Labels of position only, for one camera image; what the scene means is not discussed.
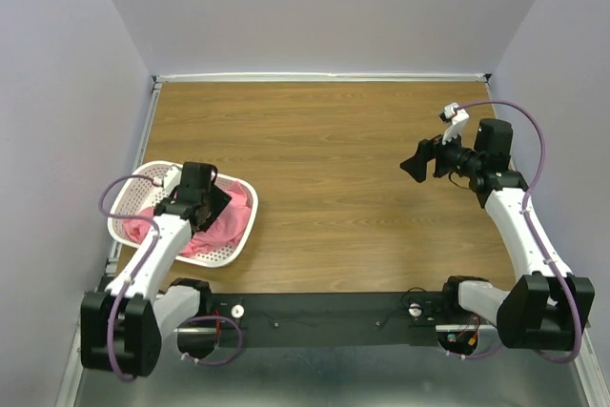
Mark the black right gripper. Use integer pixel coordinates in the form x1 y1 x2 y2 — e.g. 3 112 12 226
399 123 482 182

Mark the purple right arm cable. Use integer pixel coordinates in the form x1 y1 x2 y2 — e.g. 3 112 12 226
445 99 583 365

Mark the white perforated plastic basket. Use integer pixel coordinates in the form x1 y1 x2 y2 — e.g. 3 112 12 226
111 160 258 269

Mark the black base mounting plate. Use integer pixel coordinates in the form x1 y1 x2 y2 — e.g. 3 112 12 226
177 287 481 354

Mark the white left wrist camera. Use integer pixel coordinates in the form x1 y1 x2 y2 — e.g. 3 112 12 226
152 165 182 191

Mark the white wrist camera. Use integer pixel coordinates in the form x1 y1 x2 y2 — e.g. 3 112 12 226
152 165 182 191
439 102 469 145

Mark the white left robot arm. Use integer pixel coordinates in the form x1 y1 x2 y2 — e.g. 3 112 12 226
80 162 227 382

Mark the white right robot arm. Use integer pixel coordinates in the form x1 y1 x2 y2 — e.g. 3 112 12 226
400 118 595 357

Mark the pink t shirt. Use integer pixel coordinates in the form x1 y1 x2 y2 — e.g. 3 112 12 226
122 187 253 261

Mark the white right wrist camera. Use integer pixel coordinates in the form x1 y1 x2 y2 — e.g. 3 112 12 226
439 102 469 145

